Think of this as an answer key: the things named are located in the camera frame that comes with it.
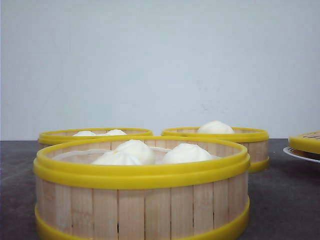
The front right white bun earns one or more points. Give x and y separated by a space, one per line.
187 153

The white ceramic plate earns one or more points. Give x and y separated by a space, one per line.
302 155

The bamboo steamer basket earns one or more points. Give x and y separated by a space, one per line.
206 200
55 137
254 139

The white bun in right basket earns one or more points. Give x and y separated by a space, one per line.
215 127

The middle back white bun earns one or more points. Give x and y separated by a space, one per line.
139 150

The white bun in left basket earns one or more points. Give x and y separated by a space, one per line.
84 133

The white bun in basket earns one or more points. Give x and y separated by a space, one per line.
84 133
215 127

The front left white bun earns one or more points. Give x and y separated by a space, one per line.
117 159

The woven bamboo steamer lid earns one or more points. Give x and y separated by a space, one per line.
307 142

